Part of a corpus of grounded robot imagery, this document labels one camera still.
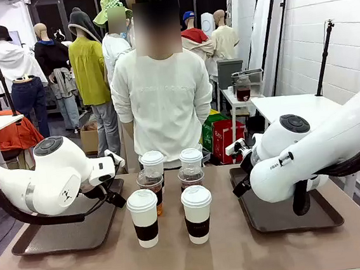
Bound mannequin grey hood yellow blouse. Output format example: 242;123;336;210
64;4;122;160

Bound metal rectangular container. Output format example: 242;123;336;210
230;68;264;88

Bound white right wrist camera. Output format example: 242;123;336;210
224;137;248;156

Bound mannequin torso blue jeans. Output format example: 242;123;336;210
10;73;52;142

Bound mannequin black sweater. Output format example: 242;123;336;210
31;20;82;133

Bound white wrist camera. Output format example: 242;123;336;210
224;137;248;156
103;147;126;169

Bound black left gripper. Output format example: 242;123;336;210
79;177;128;213

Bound clear plastic iced drink cup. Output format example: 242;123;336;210
177;165;206;193
135;167;168;218

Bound large white table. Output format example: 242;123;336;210
249;88;360;210

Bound small white side table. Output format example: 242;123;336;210
220;84;268;135

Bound mannequin black hat white cloak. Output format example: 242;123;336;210
0;22;49;95

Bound white paper cup black sleeve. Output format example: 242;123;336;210
179;183;217;246
138;149;169;194
178;146;205;171
124;187;163;250

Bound person in white sweatshirt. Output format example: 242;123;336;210
102;0;220;174

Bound person's right forearm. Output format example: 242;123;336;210
122;119;137;141

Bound mannequin blue cap red hood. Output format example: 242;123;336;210
178;9;217;62

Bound orange cloth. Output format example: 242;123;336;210
0;106;45;153

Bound grey bin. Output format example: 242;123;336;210
216;58;246;90

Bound red shopping bag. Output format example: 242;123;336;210
212;118;249;166

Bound white oval appliance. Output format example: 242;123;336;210
200;12;217;39

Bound black tripod with phone mount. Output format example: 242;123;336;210
308;18;342;97

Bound brown plastic serving tray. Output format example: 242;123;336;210
5;177;131;258
229;157;346;238

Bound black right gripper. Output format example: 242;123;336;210
229;151;258;198

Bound glass jar dark liquid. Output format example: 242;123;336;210
234;75;253;104

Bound black tripod thin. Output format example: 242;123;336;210
0;47;18;119

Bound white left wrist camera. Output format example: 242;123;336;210
103;147;126;169

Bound green shopping bag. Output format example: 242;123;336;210
199;111;230;154

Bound figure green hat white jacket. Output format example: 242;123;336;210
91;0;143;124

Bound mannequin cream shirt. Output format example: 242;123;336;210
208;7;242;62

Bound cardboard box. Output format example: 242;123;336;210
79;123;102;156

